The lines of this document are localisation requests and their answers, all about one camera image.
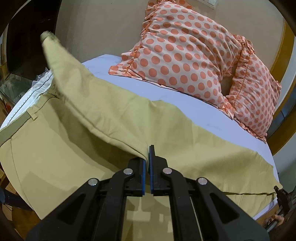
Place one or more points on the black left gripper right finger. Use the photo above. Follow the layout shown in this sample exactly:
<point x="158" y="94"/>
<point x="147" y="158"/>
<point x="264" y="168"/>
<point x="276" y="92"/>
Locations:
<point x="199" y="210"/>

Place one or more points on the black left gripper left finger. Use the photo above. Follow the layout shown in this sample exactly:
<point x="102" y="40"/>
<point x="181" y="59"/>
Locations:
<point x="95" y="211"/>

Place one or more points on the olive green pants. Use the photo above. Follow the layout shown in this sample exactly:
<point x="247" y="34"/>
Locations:
<point x="118" y="159"/>

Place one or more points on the polka dot pillow rear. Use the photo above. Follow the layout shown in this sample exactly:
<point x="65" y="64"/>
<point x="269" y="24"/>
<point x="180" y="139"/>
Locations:
<point x="254" y="93"/>

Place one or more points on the polka dot pillow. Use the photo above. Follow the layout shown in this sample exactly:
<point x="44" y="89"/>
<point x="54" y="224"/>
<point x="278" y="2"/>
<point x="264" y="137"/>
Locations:
<point x="254" y="93"/>
<point x="183" y="50"/>

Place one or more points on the white bed mattress sheet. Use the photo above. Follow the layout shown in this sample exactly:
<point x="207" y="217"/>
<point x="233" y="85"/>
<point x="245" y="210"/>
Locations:
<point x="80" y="122"/>

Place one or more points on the wooden framed glass door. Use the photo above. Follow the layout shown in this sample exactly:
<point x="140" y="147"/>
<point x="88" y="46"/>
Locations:
<point x="283" y="70"/>

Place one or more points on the polka dot pillow front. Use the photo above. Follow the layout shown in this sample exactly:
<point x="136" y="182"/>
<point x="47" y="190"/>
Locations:
<point x="183" y="50"/>

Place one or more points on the white wall switch plate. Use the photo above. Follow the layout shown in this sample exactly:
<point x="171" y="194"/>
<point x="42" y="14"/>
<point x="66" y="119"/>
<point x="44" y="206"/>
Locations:
<point x="209" y="3"/>

